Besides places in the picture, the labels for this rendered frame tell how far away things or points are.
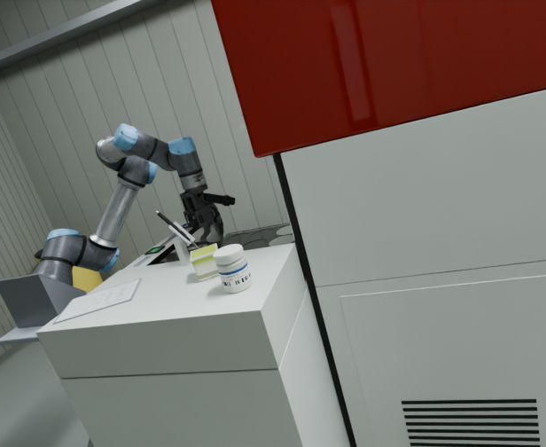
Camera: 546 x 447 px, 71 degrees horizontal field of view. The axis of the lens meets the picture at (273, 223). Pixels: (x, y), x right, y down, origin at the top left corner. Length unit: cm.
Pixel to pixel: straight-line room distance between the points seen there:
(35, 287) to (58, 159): 273
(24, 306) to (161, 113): 221
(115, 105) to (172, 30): 82
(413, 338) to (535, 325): 30
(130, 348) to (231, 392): 26
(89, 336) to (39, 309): 59
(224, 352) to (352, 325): 45
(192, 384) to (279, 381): 22
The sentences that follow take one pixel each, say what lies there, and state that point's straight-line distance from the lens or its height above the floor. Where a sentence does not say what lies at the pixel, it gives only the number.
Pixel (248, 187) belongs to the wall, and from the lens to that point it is 328.
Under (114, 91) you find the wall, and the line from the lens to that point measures 370.
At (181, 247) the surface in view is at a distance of 117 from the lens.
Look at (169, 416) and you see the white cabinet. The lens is 110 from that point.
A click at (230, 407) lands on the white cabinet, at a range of 99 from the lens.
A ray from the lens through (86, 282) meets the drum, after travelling 384.
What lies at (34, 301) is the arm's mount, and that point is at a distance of 163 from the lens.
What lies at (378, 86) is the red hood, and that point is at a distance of 98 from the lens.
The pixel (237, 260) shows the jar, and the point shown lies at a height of 104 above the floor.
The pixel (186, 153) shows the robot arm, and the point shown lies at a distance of 116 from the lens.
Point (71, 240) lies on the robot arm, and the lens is 169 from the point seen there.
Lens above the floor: 133
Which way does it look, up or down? 16 degrees down
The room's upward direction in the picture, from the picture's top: 16 degrees counter-clockwise
